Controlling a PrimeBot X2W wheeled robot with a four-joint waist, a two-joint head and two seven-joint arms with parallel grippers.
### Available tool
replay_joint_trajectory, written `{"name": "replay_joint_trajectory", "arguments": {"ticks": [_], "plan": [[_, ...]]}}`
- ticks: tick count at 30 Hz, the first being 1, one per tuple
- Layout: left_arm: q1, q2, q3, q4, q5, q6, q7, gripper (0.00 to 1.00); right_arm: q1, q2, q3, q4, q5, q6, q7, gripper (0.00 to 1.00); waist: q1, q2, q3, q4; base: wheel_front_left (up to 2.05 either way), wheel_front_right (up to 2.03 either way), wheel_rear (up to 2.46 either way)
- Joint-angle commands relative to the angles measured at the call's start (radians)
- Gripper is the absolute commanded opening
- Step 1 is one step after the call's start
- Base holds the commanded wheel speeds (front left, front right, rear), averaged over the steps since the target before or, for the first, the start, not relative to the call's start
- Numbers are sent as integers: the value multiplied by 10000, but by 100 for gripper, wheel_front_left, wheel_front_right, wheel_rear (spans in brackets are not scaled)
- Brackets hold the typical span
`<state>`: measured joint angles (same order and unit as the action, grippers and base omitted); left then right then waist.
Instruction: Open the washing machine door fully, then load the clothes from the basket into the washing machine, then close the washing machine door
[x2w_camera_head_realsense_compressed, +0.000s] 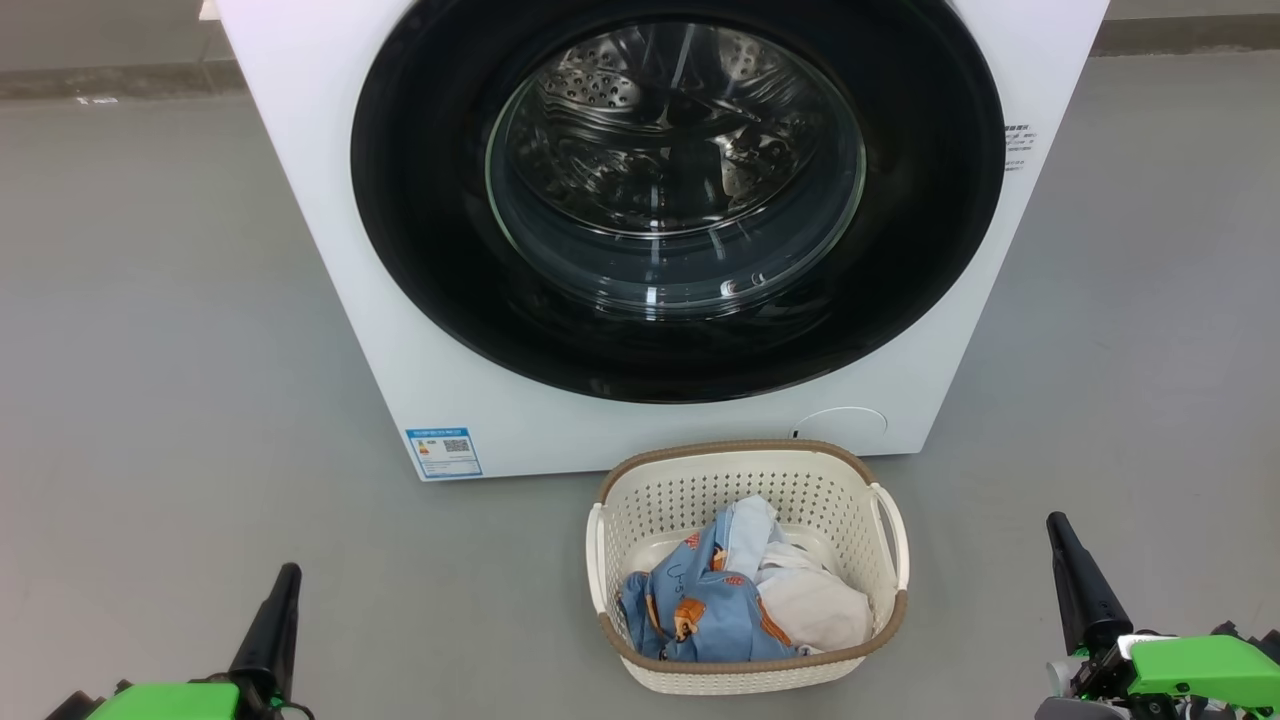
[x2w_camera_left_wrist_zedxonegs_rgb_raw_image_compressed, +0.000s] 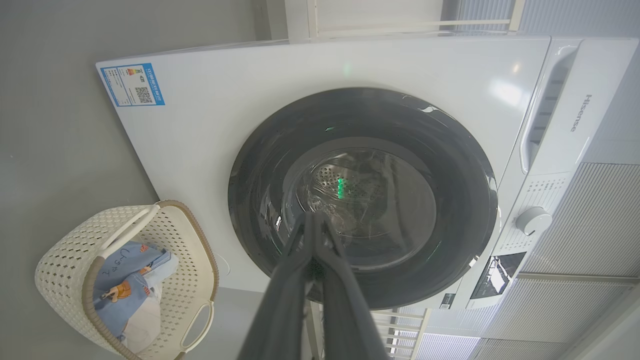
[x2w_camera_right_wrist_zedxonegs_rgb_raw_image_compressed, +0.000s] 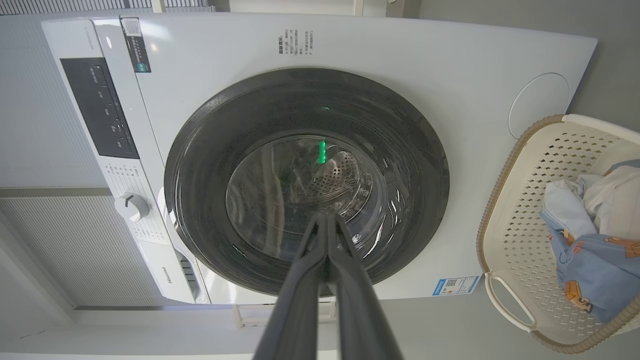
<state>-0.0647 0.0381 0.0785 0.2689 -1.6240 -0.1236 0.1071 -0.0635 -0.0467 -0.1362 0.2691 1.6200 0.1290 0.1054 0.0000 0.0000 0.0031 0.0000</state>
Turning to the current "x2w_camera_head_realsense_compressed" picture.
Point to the white garment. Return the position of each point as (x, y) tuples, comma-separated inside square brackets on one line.
[(820, 610)]

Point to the cream perforated laundry basket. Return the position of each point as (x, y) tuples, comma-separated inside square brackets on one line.
[(680, 490)]

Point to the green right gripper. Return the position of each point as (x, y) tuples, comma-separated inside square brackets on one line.
[(1200, 670)]

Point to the blue garment with orange print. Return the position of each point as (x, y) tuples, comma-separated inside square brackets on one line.
[(720, 620)]

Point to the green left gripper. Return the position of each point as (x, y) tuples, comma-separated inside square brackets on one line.
[(170, 702)]

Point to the round white filter cover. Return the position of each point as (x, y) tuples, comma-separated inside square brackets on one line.
[(845, 424)]

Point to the small printed text label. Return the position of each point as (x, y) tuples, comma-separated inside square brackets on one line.
[(1016, 148)]

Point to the stainless steel washer drum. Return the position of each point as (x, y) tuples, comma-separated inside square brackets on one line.
[(640, 130)]

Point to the washing machine door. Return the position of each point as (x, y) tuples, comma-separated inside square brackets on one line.
[(420, 200)]

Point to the blue energy label sticker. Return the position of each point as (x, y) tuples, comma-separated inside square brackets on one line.
[(444, 455)]

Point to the white front-load washing machine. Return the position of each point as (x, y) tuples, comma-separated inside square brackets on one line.
[(400, 380)]

